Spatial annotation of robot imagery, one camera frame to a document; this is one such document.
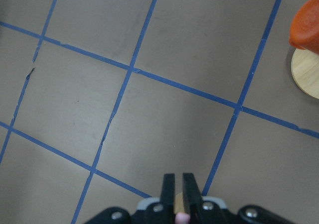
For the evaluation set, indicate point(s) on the wooden mug tree stand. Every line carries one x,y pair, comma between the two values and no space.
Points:
305,71

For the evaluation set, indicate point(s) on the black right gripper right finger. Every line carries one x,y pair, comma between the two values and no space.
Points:
192,199

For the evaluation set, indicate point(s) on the pink chopstick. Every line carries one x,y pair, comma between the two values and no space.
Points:
182,218

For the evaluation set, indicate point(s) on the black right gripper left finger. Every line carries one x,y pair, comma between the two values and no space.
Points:
167,199

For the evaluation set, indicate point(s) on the orange mug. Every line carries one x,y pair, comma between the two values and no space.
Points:
304,30

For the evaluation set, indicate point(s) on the bamboo cylinder holder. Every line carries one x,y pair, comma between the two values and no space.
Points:
179,204

